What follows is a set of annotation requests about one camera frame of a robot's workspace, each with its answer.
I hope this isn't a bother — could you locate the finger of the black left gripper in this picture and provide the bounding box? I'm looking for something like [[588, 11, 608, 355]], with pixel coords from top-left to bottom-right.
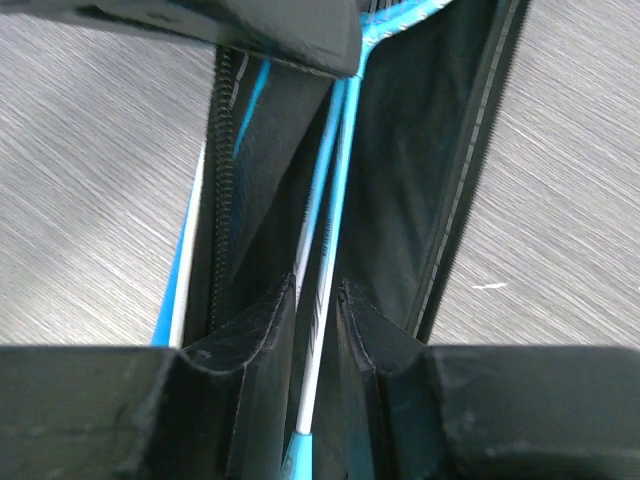
[[1, 1, 361, 77]]

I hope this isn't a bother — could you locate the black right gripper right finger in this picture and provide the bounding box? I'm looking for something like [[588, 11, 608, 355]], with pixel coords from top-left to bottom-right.
[[337, 282, 639, 479]]

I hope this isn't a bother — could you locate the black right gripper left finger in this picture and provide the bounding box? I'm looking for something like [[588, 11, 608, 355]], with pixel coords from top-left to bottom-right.
[[1, 276, 295, 479]]

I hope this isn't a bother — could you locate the blue racket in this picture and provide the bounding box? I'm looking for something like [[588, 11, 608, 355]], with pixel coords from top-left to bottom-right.
[[280, 0, 448, 479], [318, 76, 362, 303]]

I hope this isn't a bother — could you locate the blue sport racket bag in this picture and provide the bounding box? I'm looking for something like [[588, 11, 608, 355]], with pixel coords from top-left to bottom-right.
[[149, 0, 531, 480]]

